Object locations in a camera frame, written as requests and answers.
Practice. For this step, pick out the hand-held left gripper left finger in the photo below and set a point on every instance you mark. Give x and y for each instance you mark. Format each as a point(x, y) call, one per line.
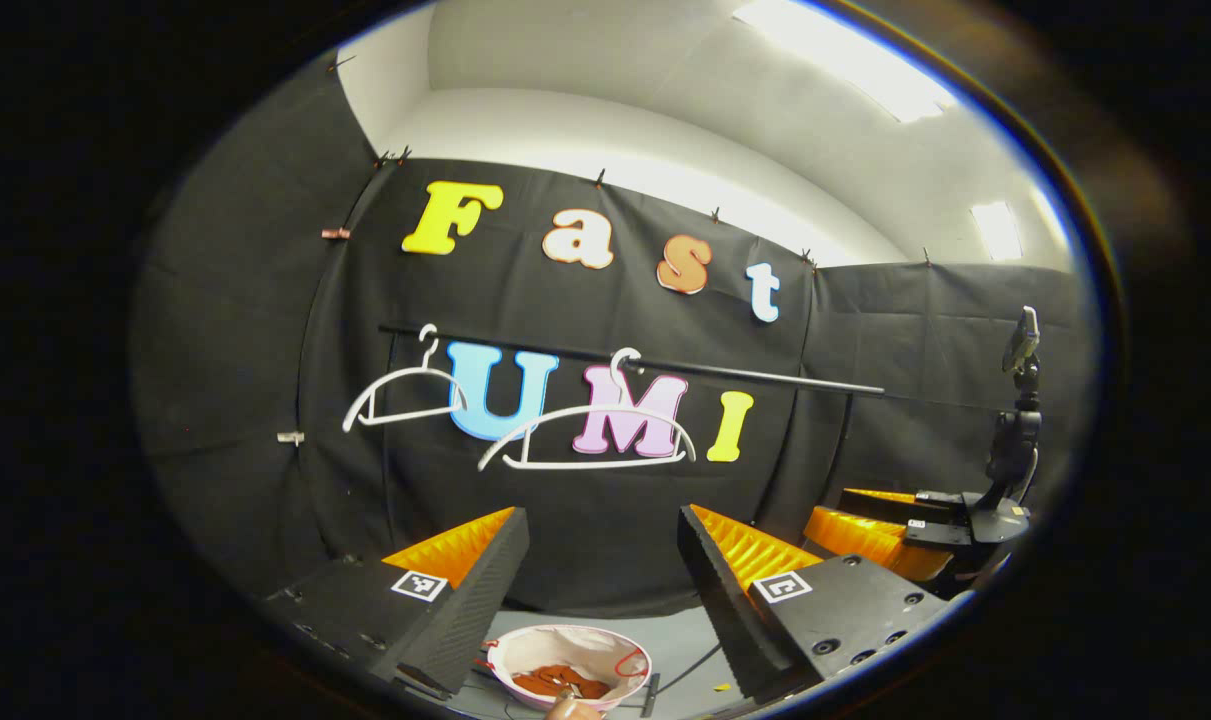
point(465, 600)

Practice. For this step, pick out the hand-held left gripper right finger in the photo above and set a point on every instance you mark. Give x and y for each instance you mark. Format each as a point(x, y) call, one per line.
point(725, 600)

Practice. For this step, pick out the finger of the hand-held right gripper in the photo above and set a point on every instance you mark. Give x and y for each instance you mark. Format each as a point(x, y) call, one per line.
point(865, 535)
point(940, 508)

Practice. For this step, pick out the white laundry hamper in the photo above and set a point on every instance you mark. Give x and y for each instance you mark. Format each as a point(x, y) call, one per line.
point(565, 642)

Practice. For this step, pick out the white plastic hanger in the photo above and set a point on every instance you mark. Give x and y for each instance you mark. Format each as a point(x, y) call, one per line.
point(430, 350)
point(590, 464)

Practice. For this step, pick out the small ceiling light panel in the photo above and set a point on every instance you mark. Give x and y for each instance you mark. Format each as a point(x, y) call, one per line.
point(997, 232)

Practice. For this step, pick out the long ceiling light panel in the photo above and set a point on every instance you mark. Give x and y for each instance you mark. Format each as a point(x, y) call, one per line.
point(845, 55)

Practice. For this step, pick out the black clothes rail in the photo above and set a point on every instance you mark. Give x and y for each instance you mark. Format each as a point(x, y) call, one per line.
point(765, 377)

